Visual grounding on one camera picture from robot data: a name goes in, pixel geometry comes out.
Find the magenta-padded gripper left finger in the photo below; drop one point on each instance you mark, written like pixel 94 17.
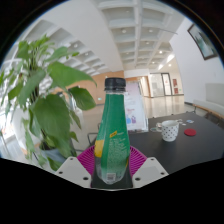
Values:
pixel 73 171

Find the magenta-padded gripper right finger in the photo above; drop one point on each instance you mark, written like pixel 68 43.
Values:
pixel 150 171

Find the green plastic drink bottle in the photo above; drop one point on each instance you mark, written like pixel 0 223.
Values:
pixel 112 136

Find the round colourful small coaster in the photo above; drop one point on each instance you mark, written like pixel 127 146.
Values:
pixel 154 129

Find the white black-dotted mug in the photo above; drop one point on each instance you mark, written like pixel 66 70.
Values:
pixel 170 131

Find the flat round red coaster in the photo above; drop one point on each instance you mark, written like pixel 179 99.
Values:
pixel 190 132

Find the potted green leafy plant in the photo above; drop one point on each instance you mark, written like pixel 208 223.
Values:
pixel 51 113

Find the clear acrylic sign holder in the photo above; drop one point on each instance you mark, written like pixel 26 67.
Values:
pixel 135 110

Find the small blue white card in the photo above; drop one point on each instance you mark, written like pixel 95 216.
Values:
pixel 190 121

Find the white cushioned wooden bench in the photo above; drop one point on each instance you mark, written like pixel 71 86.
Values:
pixel 211 103

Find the recessed ceiling lights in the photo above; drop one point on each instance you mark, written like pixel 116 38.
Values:
pixel 123 31

